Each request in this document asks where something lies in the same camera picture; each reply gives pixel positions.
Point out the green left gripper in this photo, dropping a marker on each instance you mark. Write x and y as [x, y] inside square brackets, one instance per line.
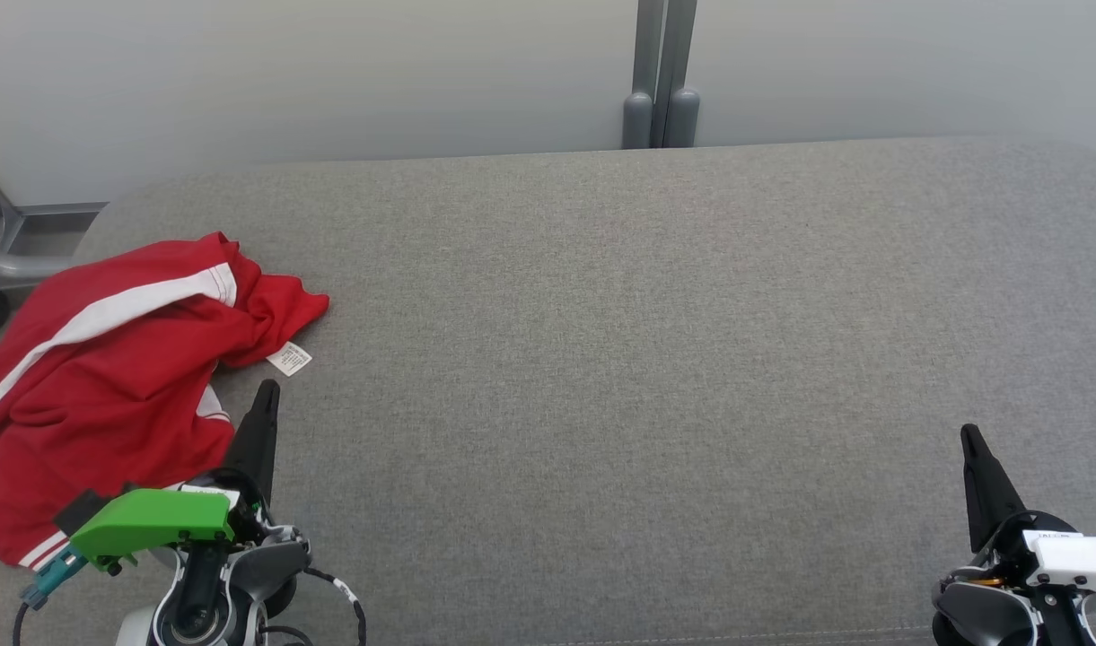
[153, 522]

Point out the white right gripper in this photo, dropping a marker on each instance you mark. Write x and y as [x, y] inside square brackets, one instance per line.
[1077, 561]

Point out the red sleeveless basketball jersey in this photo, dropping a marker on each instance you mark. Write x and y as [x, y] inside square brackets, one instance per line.
[108, 458]

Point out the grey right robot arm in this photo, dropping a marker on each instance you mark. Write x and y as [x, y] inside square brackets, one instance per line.
[978, 612]

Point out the grey wheeled metal stand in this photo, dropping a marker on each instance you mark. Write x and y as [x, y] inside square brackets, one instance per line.
[9, 265]

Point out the grey fabric sofa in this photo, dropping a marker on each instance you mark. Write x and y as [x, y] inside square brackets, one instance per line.
[601, 359]

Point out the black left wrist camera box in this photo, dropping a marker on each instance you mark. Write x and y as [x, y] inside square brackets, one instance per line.
[76, 513]

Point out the grey partition post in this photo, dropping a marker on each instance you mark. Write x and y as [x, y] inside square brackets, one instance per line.
[637, 117]
[684, 117]

